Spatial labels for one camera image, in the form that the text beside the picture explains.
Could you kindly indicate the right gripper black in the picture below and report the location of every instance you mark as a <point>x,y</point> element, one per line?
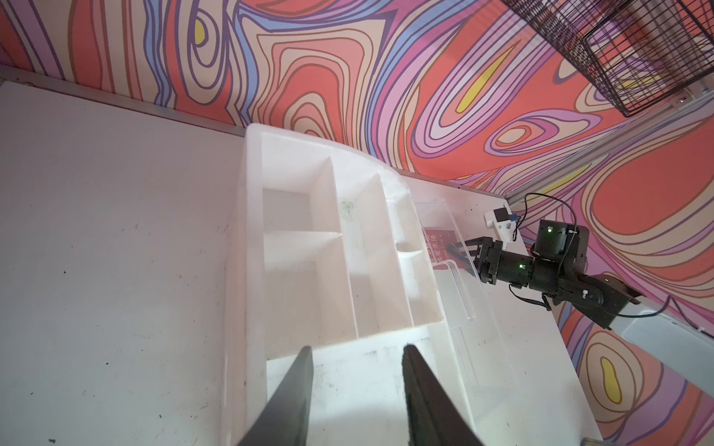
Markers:
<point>492,262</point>

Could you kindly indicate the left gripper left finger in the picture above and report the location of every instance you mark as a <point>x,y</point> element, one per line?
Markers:
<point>285,419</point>

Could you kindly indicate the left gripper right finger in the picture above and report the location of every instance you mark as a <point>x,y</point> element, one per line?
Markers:
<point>432,417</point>

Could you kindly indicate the clear plastic drawer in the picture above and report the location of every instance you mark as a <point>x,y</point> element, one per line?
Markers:
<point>522,385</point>

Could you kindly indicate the white plastic drawer organizer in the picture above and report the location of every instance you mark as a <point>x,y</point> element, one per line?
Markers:
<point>328,253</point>

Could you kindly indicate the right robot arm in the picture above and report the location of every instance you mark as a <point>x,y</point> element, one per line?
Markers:
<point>556,269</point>

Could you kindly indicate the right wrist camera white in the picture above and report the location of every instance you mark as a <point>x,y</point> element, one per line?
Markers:
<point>503,222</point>

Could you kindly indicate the black wire basket back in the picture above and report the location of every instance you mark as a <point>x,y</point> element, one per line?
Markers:
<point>636,53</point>

